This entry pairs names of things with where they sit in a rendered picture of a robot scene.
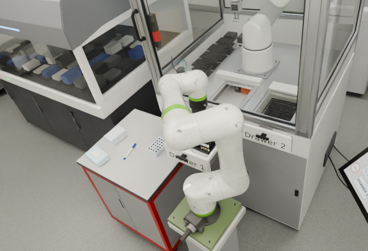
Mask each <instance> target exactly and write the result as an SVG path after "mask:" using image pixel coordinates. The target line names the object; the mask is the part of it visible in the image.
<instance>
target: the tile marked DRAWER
mask: <svg viewBox="0 0 368 251"><path fill-rule="evenodd" d="M353 183H354V185H355V187H356V188H357V190H358V191H359V193H360V195H361V197H362V199H363V200H366V199H367V198H368V183H367V182H366V180H365V178H364V177H363V175H360V176H359V177H357V178H356V179H354V180H353Z"/></svg>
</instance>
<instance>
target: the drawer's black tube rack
mask: <svg viewBox="0 0 368 251"><path fill-rule="evenodd" d="M205 144H207V145H209V146H210V148H209V150H210V151H211V150H212V149H213V148H214V146H215V145H216V144H215V141H211V142H206V143H205ZM194 148H196V149H198V150H202V151H204V152H207V153H209V154H210V151H206V150H204V149H201V146H195V147H194Z"/></svg>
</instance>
